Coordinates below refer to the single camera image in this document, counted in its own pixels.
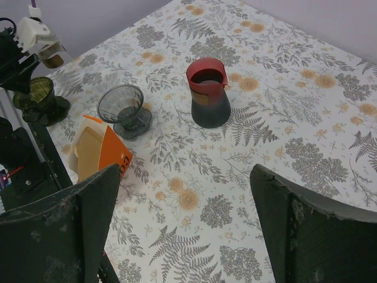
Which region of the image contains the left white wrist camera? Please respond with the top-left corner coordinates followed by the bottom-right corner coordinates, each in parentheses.
top-left (16, 1), bottom-right (68, 70)

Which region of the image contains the grey clear dripper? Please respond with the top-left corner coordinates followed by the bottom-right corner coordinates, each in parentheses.
top-left (97, 84), bottom-right (152, 140)

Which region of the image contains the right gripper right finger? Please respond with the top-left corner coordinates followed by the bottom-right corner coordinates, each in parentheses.
top-left (250, 164), bottom-right (376, 282)

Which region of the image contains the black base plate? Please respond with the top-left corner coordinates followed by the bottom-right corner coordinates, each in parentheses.
top-left (1, 117), bottom-right (72, 213)

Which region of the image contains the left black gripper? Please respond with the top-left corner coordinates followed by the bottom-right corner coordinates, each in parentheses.
top-left (1, 18), bottom-right (40, 94)

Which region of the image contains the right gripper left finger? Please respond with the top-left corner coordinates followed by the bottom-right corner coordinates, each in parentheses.
top-left (1, 164), bottom-right (120, 282)

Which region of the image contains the red grey coffee server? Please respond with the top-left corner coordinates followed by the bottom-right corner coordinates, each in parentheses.
top-left (186, 57), bottom-right (231, 129)

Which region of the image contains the floral table mat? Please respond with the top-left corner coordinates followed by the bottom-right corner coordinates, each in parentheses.
top-left (49, 1), bottom-right (376, 282)

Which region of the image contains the olive green dripper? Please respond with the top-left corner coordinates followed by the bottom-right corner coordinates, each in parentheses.
top-left (12, 77), bottom-right (70, 126)

